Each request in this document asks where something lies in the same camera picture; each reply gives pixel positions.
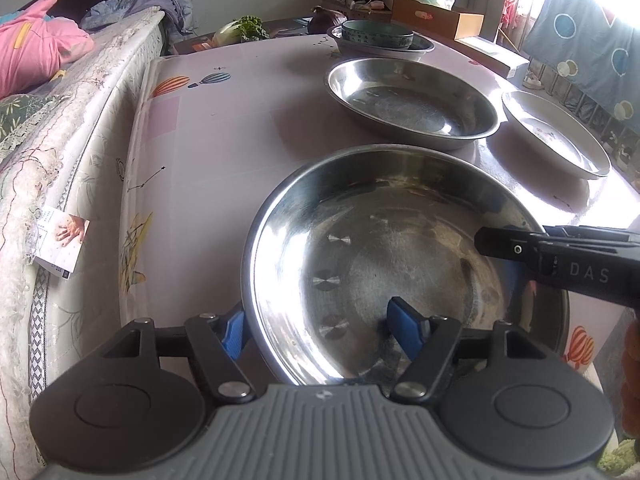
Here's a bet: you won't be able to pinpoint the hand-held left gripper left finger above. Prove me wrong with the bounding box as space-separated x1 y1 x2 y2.
100 310 258 403

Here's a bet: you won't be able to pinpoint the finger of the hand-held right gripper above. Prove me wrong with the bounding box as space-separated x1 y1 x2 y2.
474 226 546 263

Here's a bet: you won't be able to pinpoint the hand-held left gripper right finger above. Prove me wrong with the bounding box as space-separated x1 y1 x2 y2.
387 296 546 403

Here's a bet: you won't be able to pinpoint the white ceramic printed plate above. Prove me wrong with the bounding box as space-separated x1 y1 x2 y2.
501 91 612 180

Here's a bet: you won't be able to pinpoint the shallow stainless steel plate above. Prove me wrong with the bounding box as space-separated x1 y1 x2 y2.
241 144 571 387

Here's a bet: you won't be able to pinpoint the deep stainless steel plate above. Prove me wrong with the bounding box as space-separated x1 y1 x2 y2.
324 57 501 151

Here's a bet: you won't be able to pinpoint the wide stainless steel bowl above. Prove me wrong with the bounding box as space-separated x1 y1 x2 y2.
327 25 436 59

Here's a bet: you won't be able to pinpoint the teal ceramic bowl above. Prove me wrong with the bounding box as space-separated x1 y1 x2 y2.
340 20 415 50

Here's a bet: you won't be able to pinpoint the person's right hand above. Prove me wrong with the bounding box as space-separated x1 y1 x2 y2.
620 319 640 442

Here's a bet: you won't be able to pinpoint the pink printed tablecloth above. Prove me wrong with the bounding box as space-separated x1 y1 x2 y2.
117 30 640 387

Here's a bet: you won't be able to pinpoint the large grey carton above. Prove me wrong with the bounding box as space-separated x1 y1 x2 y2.
457 35 530 79

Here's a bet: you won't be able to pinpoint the fuzzy light clothing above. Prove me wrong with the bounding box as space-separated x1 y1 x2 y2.
596 439 640 480

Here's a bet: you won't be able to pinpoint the mattress paper tag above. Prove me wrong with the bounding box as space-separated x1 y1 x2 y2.
34 205 91 279

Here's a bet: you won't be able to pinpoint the blue hanging towel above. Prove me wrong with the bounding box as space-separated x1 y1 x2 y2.
522 0 640 122

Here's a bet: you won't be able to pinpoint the brown cardboard box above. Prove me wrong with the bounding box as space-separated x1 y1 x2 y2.
391 0 485 41

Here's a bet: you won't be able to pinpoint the white quilted mattress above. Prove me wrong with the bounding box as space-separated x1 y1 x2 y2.
0 6 167 466

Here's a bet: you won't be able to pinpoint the pink hanging clothes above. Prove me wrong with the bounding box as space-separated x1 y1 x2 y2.
502 0 527 37

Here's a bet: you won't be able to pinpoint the red cabbage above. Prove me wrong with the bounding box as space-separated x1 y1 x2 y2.
307 6 349 36

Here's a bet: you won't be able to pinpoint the open cardboard box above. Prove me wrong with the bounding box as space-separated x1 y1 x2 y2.
307 0 394 17

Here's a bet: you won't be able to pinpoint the green patterned pillow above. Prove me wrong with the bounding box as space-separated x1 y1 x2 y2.
0 94 53 162

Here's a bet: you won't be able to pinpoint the green leafy vegetable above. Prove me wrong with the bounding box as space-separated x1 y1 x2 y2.
214 15 271 44

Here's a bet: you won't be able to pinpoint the dark low table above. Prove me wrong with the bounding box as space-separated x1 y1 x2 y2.
172 16 332 56

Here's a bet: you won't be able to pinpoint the grey purple crumpled clothing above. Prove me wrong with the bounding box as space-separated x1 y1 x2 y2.
80 0 195 37

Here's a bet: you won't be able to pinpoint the pink and blue quilt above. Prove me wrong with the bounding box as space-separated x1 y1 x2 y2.
0 0 96 101

